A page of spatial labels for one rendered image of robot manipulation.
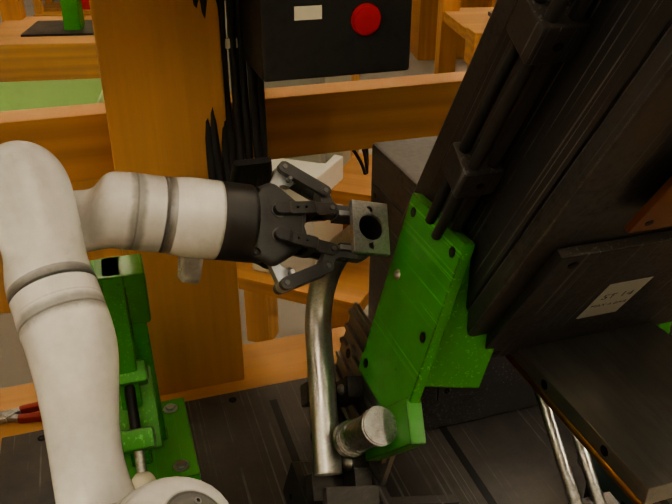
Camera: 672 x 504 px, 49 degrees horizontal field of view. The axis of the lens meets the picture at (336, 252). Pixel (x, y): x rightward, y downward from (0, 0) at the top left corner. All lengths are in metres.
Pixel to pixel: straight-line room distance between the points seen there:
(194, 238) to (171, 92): 0.29
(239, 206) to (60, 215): 0.15
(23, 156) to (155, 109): 0.30
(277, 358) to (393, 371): 0.44
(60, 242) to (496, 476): 0.59
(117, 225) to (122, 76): 0.28
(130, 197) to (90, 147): 0.37
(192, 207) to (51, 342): 0.17
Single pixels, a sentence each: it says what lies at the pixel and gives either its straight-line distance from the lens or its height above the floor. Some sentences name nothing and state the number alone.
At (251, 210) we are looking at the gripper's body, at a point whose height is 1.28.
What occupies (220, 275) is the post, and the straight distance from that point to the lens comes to 1.02.
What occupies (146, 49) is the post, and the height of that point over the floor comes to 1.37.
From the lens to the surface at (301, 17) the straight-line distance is 0.81.
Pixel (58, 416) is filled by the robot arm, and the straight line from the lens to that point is 0.60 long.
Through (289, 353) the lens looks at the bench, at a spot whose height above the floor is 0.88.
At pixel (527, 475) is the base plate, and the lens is 0.97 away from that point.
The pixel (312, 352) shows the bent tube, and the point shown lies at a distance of 0.83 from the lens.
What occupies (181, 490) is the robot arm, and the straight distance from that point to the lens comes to 0.55.
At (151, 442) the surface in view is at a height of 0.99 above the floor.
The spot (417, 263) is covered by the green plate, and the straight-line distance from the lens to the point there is 0.71.
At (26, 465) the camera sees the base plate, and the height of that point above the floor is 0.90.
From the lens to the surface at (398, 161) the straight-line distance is 0.91.
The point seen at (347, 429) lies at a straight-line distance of 0.76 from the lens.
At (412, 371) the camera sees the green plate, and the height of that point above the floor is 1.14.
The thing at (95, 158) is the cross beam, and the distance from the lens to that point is 1.03.
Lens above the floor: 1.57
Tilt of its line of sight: 28 degrees down
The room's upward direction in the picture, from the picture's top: straight up
